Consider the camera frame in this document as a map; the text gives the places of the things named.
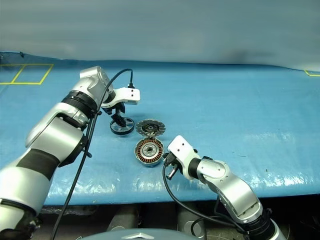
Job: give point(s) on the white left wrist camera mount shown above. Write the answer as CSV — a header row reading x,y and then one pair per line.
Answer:
x,y
130,95

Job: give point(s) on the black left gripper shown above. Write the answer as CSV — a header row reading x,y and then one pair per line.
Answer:
x,y
116,109

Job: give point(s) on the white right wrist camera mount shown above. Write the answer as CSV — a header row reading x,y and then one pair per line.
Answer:
x,y
180,147

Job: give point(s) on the blue table cover sheet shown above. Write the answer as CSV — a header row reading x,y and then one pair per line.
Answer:
x,y
225,112

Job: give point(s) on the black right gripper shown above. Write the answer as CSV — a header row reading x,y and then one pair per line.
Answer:
x,y
172,161

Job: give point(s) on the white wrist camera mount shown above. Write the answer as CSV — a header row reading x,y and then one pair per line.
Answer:
x,y
130,95
180,147

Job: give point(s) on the grey rounded cylinder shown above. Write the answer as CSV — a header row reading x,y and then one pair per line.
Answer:
x,y
123,217
191,220

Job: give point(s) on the motor stator with copper windings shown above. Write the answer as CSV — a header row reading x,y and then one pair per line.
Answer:
x,y
149,152

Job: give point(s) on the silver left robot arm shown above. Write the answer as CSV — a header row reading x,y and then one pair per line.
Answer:
x,y
50,135

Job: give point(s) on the silver finned motor cover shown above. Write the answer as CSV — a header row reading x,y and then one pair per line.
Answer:
x,y
150,128

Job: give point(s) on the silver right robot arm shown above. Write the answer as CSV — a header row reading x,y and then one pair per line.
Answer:
x,y
235,187

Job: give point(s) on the grey robot torso shell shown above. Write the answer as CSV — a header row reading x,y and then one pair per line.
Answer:
x,y
140,236

